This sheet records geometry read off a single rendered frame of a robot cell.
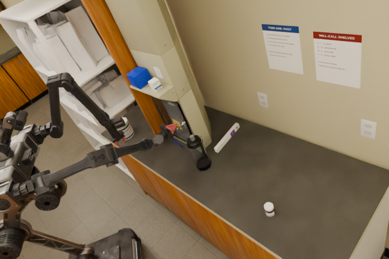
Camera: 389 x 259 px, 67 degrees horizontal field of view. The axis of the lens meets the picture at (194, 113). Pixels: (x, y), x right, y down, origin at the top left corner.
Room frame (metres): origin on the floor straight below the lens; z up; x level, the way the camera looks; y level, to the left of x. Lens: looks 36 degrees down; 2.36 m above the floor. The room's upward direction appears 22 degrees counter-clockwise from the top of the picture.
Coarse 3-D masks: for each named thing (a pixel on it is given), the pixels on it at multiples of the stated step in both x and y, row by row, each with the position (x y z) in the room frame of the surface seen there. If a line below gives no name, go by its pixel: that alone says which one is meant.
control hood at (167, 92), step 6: (162, 84) 1.55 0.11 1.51; (138, 90) 1.61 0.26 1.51; (144, 90) 1.57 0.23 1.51; (150, 90) 1.54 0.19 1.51; (162, 90) 1.49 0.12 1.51; (168, 90) 1.47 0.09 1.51; (174, 90) 1.49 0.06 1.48; (156, 96) 1.45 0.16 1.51; (162, 96) 1.44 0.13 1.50; (168, 96) 1.46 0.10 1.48; (174, 96) 1.48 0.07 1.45
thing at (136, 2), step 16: (112, 0) 1.68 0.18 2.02; (128, 0) 1.55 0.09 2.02; (144, 0) 1.51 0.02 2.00; (160, 0) 1.64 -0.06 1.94; (128, 16) 1.61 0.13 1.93; (144, 16) 1.49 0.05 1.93; (160, 16) 1.54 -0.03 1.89; (128, 32) 1.68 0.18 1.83; (144, 32) 1.53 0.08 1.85; (160, 32) 1.52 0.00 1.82; (144, 48) 1.60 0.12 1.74; (160, 48) 1.50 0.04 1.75
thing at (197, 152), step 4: (200, 136) 1.38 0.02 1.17; (188, 148) 1.34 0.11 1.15; (196, 148) 1.32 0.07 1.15; (200, 148) 1.33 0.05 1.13; (204, 148) 1.36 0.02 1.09; (192, 152) 1.34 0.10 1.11; (196, 152) 1.32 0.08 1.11; (200, 152) 1.32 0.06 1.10; (204, 152) 1.34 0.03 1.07; (196, 156) 1.33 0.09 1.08; (200, 156) 1.32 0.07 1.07; (204, 156) 1.33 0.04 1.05; (196, 160) 1.33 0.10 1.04; (200, 160) 1.32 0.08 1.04; (204, 160) 1.32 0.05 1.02; (208, 160) 1.34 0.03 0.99; (196, 164) 1.36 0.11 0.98; (200, 164) 1.33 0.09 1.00; (204, 164) 1.32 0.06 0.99
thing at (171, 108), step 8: (160, 104) 1.68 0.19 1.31; (168, 104) 1.58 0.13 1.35; (176, 104) 1.50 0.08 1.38; (160, 112) 1.73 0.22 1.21; (168, 112) 1.63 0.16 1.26; (176, 112) 1.54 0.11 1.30; (168, 120) 1.68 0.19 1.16; (176, 120) 1.58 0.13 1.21; (184, 120) 1.49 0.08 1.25; (184, 128) 1.53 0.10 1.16; (176, 136) 1.68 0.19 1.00; (184, 136) 1.57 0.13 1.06
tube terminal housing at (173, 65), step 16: (176, 32) 1.73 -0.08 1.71; (176, 48) 1.57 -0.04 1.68; (144, 64) 1.67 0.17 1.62; (160, 64) 1.52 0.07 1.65; (176, 64) 1.53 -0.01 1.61; (160, 80) 1.59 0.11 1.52; (176, 80) 1.51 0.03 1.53; (192, 80) 1.67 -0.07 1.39; (192, 96) 1.54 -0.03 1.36; (192, 112) 1.52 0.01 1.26; (192, 128) 1.49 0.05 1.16; (208, 128) 1.60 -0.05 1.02; (208, 144) 1.53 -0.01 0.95
